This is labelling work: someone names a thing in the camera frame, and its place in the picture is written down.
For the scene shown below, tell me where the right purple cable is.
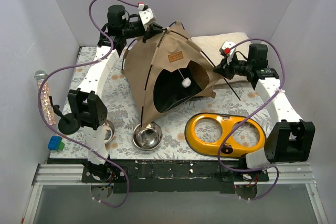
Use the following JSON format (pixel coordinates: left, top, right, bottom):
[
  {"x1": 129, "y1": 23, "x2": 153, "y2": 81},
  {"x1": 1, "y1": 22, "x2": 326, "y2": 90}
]
[{"x1": 217, "y1": 38, "x2": 286, "y2": 201}]

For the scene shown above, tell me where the yellow double bowl holder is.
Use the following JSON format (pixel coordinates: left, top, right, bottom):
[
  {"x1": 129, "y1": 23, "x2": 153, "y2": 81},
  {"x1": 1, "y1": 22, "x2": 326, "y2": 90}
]
[{"x1": 184, "y1": 113, "x2": 266, "y2": 158}]

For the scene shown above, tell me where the glitter toy microphone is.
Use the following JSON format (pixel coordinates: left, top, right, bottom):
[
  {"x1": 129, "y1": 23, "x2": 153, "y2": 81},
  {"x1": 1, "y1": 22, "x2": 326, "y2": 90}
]
[{"x1": 34, "y1": 70, "x2": 56, "y2": 126}]

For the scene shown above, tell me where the blue green toy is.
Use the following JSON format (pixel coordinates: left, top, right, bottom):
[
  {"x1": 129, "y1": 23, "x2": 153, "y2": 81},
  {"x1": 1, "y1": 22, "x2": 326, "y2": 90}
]
[{"x1": 48, "y1": 135, "x2": 65, "y2": 151}]

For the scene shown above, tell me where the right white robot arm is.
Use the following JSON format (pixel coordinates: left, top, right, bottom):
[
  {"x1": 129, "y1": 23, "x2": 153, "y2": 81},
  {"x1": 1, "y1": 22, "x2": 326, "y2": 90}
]
[{"x1": 214, "y1": 41, "x2": 316, "y2": 181}]

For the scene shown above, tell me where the black tent pole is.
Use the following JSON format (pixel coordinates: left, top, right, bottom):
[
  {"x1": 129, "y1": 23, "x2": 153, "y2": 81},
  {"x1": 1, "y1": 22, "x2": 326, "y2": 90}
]
[
  {"x1": 120, "y1": 23, "x2": 242, "y2": 101},
  {"x1": 140, "y1": 20, "x2": 242, "y2": 127}
]

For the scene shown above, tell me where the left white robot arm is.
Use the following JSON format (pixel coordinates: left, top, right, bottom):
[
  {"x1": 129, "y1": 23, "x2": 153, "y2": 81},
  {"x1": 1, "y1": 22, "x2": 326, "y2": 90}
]
[{"x1": 68, "y1": 3, "x2": 163, "y2": 182}]

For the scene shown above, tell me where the right steel bowl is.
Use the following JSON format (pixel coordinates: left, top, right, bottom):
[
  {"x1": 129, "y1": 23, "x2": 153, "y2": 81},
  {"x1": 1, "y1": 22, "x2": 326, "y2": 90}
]
[{"x1": 133, "y1": 122, "x2": 163, "y2": 151}]

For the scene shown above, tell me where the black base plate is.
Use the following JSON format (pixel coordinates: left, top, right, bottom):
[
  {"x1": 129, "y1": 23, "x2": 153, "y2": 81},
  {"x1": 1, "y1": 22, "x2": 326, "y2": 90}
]
[{"x1": 47, "y1": 158, "x2": 276, "y2": 196}]

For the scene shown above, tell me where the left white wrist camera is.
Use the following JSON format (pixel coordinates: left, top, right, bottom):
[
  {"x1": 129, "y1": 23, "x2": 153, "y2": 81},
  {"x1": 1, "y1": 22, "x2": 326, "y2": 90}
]
[{"x1": 138, "y1": 2, "x2": 156, "y2": 31}]

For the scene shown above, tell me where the aluminium frame rail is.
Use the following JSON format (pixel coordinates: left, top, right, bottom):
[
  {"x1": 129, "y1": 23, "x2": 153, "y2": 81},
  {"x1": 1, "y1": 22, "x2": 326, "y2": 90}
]
[{"x1": 23, "y1": 162, "x2": 328, "y2": 223}]

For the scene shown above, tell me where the purple cable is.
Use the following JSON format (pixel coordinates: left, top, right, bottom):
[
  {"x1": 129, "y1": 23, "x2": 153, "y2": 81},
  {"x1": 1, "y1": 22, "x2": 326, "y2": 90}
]
[
  {"x1": 217, "y1": 38, "x2": 286, "y2": 201},
  {"x1": 38, "y1": 0, "x2": 131, "y2": 208}
]

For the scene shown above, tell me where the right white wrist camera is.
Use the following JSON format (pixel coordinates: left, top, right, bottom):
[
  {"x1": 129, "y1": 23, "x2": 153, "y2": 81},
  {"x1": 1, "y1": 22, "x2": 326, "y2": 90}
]
[{"x1": 219, "y1": 40, "x2": 236, "y2": 65}]

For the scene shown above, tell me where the cream fluffy pillow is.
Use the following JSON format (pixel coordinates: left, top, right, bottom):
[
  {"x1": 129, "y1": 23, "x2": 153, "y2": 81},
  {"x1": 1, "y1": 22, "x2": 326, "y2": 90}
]
[{"x1": 191, "y1": 32, "x2": 251, "y2": 85}]

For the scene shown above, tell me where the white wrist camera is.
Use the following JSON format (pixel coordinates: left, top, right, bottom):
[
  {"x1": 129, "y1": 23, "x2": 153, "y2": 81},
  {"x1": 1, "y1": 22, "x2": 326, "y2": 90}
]
[
  {"x1": 219, "y1": 40, "x2": 236, "y2": 65},
  {"x1": 138, "y1": 2, "x2": 156, "y2": 31}
]

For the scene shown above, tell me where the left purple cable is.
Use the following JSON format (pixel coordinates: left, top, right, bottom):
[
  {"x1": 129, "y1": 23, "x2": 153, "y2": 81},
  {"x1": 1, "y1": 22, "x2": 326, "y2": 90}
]
[{"x1": 38, "y1": 0, "x2": 131, "y2": 208}]

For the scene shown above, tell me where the left steel bowl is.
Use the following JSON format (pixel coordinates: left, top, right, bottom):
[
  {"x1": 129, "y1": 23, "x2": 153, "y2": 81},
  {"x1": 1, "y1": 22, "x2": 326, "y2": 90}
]
[{"x1": 103, "y1": 120, "x2": 115, "y2": 145}]

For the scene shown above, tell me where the steel bowl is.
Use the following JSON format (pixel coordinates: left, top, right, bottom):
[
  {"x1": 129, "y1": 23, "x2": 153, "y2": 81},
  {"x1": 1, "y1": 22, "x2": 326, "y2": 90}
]
[
  {"x1": 133, "y1": 122, "x2": 163, "y2": 151},
  {"x1": 103, "y1": 120, "x2": 115, "y2": 145}
]

